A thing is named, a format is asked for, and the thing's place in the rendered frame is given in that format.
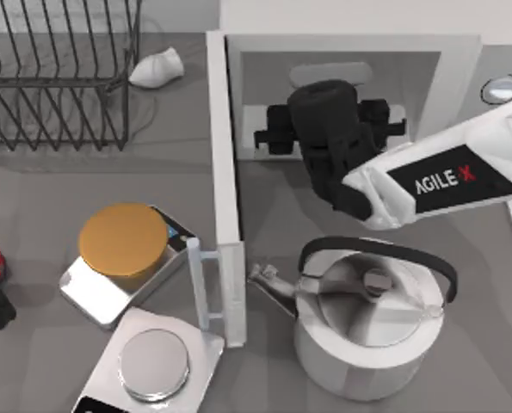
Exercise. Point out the white computer mouse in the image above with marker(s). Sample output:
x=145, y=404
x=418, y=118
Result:
x=157, y=69

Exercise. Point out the silver scale with square tray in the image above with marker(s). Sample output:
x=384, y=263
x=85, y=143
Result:
x=96, y=297

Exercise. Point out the white cabinet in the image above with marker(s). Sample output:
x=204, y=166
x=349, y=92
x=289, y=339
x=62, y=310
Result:
x=458, y=86

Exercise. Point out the orange round disc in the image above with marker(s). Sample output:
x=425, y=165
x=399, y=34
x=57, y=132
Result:
x=124, y=238

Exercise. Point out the silver scale with round plate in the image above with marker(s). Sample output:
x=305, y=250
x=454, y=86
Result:
x=152, y=361

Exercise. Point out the round silver disc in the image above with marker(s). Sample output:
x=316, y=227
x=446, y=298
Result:
x=501, y=88

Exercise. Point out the white cabinet door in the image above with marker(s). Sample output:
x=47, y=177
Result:
x=223, y=172

